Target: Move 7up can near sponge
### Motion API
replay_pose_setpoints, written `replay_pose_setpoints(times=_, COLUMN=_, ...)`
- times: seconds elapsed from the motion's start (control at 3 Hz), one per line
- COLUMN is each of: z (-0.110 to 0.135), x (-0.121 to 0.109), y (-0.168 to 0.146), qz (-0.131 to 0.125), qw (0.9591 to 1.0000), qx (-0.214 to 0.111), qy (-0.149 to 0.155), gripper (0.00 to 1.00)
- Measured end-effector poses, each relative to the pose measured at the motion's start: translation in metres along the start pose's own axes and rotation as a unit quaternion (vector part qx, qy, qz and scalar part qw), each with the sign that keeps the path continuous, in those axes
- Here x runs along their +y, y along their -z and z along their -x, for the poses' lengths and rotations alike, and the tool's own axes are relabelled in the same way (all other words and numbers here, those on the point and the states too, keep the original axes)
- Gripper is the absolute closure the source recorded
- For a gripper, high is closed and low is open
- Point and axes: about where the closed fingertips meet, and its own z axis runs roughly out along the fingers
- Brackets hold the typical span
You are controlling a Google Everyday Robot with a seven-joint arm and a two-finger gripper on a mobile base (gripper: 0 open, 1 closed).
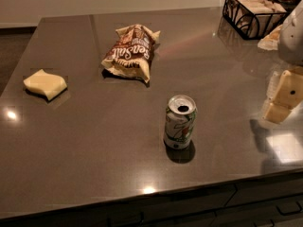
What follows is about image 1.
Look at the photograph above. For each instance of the yellow sponge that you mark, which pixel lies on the yellow sponge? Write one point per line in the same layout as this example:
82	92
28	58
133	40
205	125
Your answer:
45	84

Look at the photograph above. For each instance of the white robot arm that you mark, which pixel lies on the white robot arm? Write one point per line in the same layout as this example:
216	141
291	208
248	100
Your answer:
290	44

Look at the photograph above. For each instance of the black drawer handle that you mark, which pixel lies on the black drawer handle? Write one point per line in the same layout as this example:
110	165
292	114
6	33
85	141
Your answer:
289	208

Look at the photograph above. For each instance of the snack packets in basket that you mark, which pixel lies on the snack packets in basket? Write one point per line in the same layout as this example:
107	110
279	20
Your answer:
257	8

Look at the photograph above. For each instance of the crumpled white packet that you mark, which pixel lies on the crumpled white packet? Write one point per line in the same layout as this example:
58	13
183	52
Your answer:
270	41

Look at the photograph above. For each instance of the green white 7up can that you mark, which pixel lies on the green white 7up can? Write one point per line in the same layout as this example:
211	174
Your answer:
181	113

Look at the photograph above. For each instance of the brown chip bag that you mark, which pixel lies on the brown chip bag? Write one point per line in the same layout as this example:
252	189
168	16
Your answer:
131	55

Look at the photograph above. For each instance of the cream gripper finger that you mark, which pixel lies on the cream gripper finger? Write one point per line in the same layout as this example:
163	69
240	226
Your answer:
272	85
289	94

